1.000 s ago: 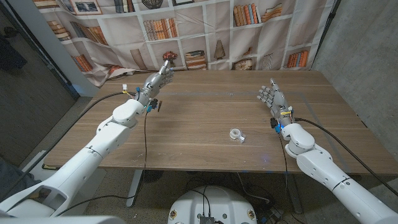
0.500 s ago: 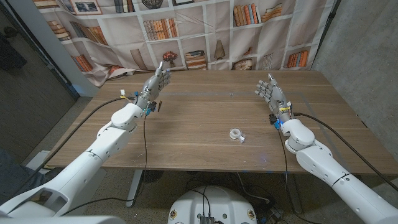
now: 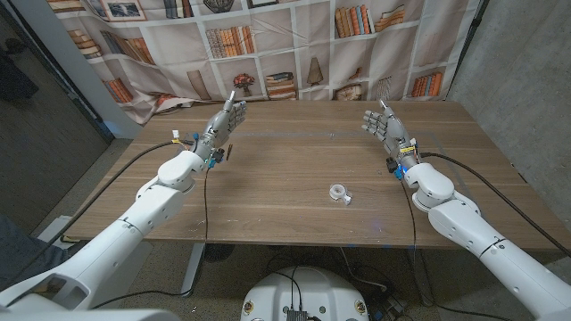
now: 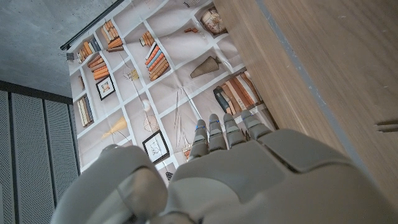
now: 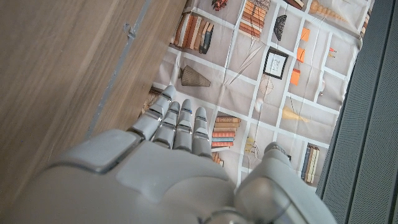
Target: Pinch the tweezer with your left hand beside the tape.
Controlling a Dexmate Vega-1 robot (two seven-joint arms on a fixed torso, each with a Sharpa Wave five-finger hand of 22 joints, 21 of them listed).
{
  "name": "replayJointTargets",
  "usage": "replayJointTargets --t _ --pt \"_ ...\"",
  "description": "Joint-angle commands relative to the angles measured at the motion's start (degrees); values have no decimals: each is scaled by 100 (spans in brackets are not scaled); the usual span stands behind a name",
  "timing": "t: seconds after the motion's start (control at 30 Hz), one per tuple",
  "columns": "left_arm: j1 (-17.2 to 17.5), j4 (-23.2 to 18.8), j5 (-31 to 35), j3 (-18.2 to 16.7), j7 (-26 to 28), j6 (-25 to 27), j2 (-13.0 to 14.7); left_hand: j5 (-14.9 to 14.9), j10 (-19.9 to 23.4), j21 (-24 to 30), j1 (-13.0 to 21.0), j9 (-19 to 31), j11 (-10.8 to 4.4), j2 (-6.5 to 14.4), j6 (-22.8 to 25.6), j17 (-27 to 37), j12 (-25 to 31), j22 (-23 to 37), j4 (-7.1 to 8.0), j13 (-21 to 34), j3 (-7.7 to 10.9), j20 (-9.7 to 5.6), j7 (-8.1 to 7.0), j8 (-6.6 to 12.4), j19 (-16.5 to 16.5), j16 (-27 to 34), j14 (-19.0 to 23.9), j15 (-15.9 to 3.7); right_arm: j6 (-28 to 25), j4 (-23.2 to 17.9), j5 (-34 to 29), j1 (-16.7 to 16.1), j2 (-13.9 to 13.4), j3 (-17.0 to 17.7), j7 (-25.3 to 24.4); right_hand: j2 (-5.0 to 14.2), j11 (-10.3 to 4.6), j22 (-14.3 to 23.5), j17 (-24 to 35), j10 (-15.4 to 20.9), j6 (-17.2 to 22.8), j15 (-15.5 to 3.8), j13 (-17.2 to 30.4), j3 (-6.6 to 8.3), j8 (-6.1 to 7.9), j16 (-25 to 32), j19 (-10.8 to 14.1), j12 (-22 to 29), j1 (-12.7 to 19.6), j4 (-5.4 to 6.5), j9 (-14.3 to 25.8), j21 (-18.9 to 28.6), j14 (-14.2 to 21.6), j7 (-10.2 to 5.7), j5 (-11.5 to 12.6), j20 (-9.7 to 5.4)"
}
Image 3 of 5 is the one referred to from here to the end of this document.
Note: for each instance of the white robot head edge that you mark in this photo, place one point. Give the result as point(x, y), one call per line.
point(89, 316)

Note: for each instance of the white table leg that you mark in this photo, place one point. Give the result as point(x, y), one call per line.
point(194, 267)

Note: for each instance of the black round floor object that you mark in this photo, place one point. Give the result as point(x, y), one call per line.
point(220, 252)

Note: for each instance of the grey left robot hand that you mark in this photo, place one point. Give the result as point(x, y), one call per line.
point(218, 129)

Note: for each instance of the white flat floor panel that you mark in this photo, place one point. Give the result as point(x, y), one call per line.
point(53, 229)

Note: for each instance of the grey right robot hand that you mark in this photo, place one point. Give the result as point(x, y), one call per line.
point(392, 131)

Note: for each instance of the dark metal tweezer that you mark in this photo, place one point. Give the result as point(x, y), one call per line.
point(229, 152)

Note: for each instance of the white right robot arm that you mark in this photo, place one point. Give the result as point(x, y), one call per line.
point(468, 227)

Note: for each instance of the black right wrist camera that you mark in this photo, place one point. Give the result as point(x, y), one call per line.
point(391, 165)

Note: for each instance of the grey table leg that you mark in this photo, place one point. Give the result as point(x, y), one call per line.
point(424, 285)

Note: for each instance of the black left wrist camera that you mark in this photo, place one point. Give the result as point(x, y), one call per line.
point(218, 155)

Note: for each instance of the person in dark blue clothes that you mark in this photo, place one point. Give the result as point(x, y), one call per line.
point(18, 249)

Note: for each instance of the printed bookshelf backdrop cloth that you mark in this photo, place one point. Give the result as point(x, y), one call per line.
point(312, 35)

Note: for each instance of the small clear tape dispenser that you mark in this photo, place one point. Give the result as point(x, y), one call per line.
point(337, 191)

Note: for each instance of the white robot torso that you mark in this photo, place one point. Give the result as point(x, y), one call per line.
point(312, 294)

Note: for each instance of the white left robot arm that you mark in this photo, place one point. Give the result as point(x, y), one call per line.
point(134, 227)

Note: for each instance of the floor power strip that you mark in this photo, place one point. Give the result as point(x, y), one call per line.
point(392, 305)

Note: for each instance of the black backdrop stand pole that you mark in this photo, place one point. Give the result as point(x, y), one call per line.
point(473, 31)

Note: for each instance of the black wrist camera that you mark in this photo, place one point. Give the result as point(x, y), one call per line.
point(391, 165)
point(218, 155)

